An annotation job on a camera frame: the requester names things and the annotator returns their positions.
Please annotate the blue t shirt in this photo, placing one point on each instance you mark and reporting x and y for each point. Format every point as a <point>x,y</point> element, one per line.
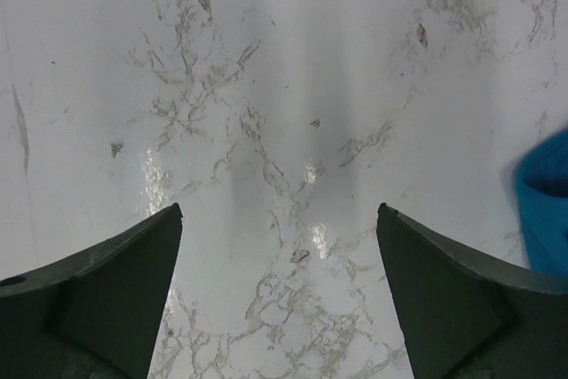
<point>541,190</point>

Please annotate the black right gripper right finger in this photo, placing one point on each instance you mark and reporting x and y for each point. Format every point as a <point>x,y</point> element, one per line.
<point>466,314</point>

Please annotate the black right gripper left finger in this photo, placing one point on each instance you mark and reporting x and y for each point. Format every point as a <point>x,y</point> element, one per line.
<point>96,313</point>

